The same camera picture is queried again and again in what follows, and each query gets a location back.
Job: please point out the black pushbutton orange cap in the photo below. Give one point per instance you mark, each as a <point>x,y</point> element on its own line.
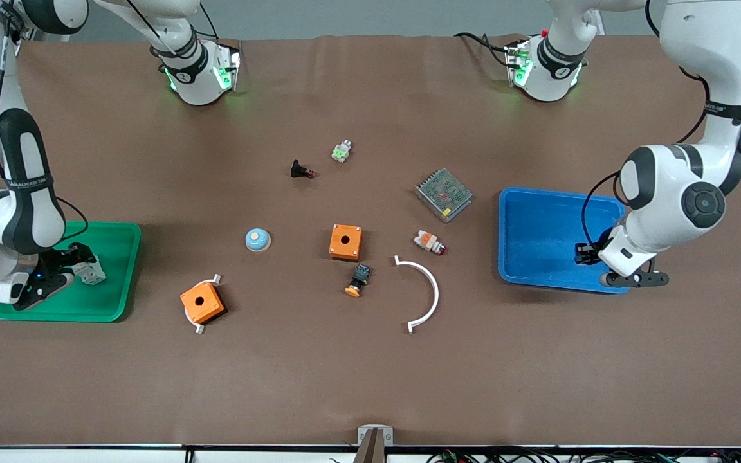
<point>357,280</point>

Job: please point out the dark camera post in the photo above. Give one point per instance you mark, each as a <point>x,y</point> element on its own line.
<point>370,450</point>

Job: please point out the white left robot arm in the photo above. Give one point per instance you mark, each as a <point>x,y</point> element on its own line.
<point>666,186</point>

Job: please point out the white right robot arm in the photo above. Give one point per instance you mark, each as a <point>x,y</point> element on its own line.
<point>23,212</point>

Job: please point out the white circuit breaker red lever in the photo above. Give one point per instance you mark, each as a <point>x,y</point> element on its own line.
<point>92,273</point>

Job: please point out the metal mesh power supply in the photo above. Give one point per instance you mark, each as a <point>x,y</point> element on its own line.
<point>444,195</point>

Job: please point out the green white switch module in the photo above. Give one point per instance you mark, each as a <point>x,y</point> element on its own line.
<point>342,151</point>

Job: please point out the orange button box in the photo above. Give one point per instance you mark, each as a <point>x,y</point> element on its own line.
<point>202,302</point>
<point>345,242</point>

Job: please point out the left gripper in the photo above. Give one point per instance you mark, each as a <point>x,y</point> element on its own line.
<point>586,253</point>

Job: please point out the grey metal bracket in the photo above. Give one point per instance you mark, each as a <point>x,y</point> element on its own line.
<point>364,432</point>

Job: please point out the green plastic tray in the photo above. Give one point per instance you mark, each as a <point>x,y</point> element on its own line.
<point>100,283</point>

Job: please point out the orange white indicator lamp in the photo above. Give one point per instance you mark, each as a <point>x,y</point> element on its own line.
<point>428,242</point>

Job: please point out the white curved plastic strip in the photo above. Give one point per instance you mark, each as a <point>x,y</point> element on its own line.
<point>436,292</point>
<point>200,330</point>

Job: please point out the brown table mat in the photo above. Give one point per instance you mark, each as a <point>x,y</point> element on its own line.
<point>538,386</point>

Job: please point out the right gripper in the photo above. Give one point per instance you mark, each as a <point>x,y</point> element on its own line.
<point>56,260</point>

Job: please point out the blue plastic tray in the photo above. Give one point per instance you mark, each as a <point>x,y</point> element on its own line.
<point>538,238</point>

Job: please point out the blue dome push button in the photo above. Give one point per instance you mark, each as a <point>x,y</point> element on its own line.
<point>258,240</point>

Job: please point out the black switch red tip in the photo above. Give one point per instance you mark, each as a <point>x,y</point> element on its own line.
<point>300,170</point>

